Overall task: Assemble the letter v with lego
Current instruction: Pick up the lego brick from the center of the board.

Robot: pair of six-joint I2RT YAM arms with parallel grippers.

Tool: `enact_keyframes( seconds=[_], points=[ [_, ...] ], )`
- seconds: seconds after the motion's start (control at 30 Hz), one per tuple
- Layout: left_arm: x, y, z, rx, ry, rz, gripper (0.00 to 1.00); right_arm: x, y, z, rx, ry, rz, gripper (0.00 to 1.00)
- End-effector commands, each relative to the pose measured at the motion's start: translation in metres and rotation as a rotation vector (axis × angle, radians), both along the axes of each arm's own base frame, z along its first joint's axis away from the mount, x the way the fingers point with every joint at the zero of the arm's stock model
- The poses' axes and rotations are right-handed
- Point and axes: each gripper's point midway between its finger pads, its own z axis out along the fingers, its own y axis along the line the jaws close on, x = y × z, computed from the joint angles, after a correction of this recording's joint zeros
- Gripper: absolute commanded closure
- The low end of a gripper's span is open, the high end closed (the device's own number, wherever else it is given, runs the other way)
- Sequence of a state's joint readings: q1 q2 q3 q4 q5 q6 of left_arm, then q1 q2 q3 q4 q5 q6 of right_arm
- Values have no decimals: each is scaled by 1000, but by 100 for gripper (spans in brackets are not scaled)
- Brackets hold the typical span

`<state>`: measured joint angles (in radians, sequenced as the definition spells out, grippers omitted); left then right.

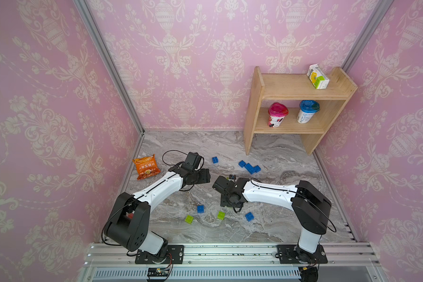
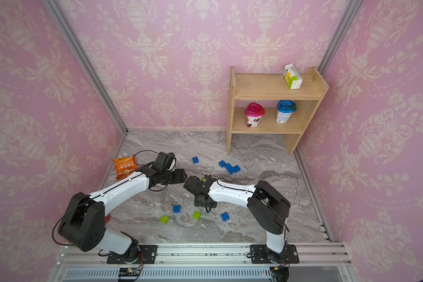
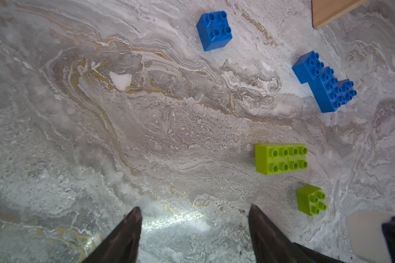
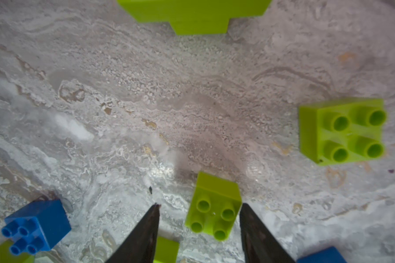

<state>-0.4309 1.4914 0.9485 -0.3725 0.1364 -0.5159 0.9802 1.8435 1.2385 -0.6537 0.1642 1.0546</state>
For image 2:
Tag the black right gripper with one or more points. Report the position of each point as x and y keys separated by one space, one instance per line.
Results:
x=197 y=202

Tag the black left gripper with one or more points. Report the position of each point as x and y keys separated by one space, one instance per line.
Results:
x=180 y=176

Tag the green 2x2 lego brick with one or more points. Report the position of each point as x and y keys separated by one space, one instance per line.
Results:
x=164 y=219
x=196 y=215

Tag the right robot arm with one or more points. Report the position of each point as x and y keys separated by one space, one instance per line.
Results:
x=268 y=206

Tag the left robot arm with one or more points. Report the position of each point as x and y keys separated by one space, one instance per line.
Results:
x=83 y=223

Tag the blue lego brick assembly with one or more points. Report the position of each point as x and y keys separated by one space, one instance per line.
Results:
x=229 y=168

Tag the blue 2x2 lego front right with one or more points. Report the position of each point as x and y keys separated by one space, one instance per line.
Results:
x=225 y=217

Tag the orange snack bag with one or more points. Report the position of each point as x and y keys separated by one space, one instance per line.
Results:
x=124 y=166

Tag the pink lid yogurt cup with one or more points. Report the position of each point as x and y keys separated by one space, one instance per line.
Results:
x=254 y=113

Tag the wooden shelf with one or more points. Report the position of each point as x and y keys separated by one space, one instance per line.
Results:
x=268 y=89

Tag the blue lid yogurt cup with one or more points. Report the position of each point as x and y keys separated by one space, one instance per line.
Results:
x=285 y=109

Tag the white green carton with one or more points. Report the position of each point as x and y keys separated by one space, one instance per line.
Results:
x=292 y=77

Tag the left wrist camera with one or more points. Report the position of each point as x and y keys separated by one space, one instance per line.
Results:
x=164 y=162

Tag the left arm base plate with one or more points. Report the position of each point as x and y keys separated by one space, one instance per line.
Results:
x=145 y=254

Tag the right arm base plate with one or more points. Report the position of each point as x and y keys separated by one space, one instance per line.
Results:
x=261 y=254

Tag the aluminium front rail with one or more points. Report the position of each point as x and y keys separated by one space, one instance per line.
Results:
x=208 y=262

